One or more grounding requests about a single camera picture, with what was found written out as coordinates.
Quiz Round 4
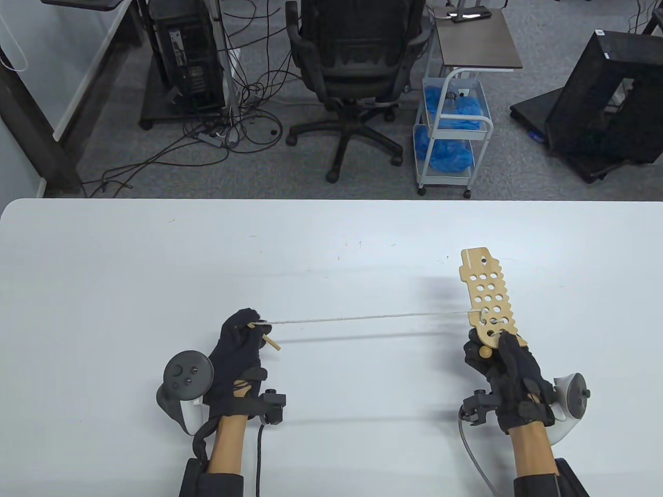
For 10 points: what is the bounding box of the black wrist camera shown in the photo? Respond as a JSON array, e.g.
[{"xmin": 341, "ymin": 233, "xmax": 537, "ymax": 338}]
[
  {"xmin": 459, "ymin": 389, "xmax": 500, "ymax": 426},
  {"xmin": 249, "ymin": 389, "xmax": 287, "ymax": 426}
]

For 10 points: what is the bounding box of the white panel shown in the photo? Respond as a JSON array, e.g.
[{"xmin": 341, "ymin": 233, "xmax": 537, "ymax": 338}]
[{"xmin": 52, "ymin": 0, "xmax": 130, "ymax": 140}]

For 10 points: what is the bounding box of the person's right forearm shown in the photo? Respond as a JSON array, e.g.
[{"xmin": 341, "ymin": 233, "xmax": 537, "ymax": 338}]
[{"xmin": 508, "ymin": 422, "xmax": 559, "ymax": 478}]

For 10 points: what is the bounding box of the wooden lacing needle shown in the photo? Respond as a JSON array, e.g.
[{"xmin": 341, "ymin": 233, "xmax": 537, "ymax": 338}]
[{"xmin": 248, "ymin": 323, "xmax": 281, "ymax": 352}]

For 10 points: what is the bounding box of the grey camera cable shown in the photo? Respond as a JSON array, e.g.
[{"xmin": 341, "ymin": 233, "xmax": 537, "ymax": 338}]
[{"xmin": 458, "ymin": 417, "xmax": 500, "ymax": 497}]

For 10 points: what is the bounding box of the person's right hand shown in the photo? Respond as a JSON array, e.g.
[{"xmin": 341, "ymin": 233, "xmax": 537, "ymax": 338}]
[{"xmin": 463, "ymin": 329, "xmax": 559, "ymax": 434}]

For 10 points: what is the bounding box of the black forearm sensor pack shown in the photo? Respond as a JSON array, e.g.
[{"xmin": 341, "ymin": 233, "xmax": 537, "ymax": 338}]
[
  {"xmin": 514, "ymin": 458, "xmax": 591, "ymax": 497},
  {"xmin": 179, "ymin": 458, "xmax": 244, "ymax": 497}
]

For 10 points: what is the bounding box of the black office chair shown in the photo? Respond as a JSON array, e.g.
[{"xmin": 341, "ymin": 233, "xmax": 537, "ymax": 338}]
[{"xmin": 285, "ymin": 0, "xmax": 435, "ymax": 183}]

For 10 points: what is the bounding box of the brown side table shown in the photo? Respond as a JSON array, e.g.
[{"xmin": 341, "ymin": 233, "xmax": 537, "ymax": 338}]
[{"xmin": 433, "ymin": 8, "xmax": 523, "ymax": 73}]

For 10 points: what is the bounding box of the black computer tower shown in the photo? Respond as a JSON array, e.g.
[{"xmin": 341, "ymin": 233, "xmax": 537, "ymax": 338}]
[{"xmin": 148, "ymin": 0, "xmax": 227, "ymax": 114}]

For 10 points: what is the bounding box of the dark desk frame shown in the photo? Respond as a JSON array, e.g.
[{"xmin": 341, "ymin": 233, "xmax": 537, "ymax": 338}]
[{"xmin": 0, "ymin": 47, "xmax": 86, "ymax": 198}]

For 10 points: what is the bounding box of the black phone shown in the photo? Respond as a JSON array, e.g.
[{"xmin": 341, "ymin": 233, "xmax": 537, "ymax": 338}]
[{"xmin": 448, "ymin": 9, "xmax": 492, "ymax": 24}]

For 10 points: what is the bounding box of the person's left forearm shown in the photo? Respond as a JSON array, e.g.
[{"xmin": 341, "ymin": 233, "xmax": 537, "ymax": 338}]
[{"xmin": 207, "ymin": 413, "xmax": 248, "ymax": 473}]

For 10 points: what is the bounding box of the person's left hand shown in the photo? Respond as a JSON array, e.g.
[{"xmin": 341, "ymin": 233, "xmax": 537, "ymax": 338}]
[{"xmin": 203, "ymin": 309, "xmax": 272, "ymax": 419}]

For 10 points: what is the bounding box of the tangle of black floor cables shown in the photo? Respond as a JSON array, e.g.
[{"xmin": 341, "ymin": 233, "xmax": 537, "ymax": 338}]
[{"xmin": 83, "ymin": 0, "xmax": 306, "ymax": 198}]

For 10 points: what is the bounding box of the white utility cart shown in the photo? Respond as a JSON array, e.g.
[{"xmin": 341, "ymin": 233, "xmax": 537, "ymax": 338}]
[{"xmin": 413, "ymin": 66, "xmax": 494, "ymax": 200}]

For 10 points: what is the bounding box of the grey and white controller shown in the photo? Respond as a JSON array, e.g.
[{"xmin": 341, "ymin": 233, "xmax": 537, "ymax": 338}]
[
  {"xmin": 546, "ymin": 374, "xmax": 592, "ymax": 446},
  {"xmin": 156, "ymin": 351, "xmax": 215, "ymax": 435}
]

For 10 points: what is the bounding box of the black camera cable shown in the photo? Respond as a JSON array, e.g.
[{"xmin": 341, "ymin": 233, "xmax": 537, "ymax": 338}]
[{"xmin": 255, "ymin": 423, "xmax": 266, "ymax": 497}]

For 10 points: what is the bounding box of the blue plastic bag pile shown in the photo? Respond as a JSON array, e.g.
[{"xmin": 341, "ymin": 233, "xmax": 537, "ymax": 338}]
[
  {"xmin": 424, "ymin": 85, "xmax": 485, "ymax": 130},
  {"xmin": 414, "ymin": 127, "xmax": 474, "ymax": 172}
]

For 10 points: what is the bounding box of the silver aluminium post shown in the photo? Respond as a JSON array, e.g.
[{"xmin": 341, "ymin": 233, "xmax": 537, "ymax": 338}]
[{"xmin": 210, "ymin": 0, "xmax": 241, "ymax": 121}]

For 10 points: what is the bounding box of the black wheeled platform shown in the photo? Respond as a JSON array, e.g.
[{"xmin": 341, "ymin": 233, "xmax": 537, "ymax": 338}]
[{"xmin": 510, "ymin": 87, "xmax": 643, "ymax": 183}]

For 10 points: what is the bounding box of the wooden crocodile lacing toy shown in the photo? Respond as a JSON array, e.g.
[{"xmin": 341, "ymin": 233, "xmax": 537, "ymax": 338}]
[{"xmin": 460, "ymin": 247, "xmax": 528, "ymax": 348}]

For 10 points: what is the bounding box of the black monitor stand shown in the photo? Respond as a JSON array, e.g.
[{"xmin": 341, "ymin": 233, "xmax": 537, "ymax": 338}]
[{"xmin": 40, "ymin": 0, "xmax": 125, "ymax": 11}]

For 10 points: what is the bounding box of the black open frame box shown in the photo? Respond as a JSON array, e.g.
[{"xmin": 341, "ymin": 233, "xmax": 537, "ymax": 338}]
[{"xmin": 545, "ymin": 30, "xmax": 663, "ymax": 165}]

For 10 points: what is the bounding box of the white rope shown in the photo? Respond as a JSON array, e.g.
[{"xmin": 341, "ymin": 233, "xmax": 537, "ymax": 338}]
[{"xmin": 253, "ymin": 306, "xmax": 511, "ymax": 328}]

